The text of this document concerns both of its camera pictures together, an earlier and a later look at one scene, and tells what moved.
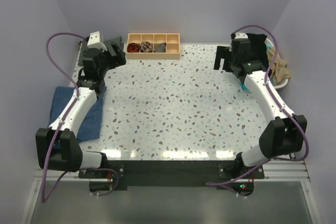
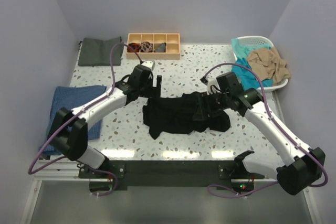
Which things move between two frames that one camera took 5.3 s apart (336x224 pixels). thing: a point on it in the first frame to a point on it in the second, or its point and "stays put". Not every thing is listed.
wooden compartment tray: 153,46 stays put
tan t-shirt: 280,72 stays put
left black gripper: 119,59 to 153,92
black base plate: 172,174 stays put
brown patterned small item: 146,46 stays put
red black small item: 133,47 stays put
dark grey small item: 161,48 stays put
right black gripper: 223,52 to 198,114
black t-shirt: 258,49 to 175,115
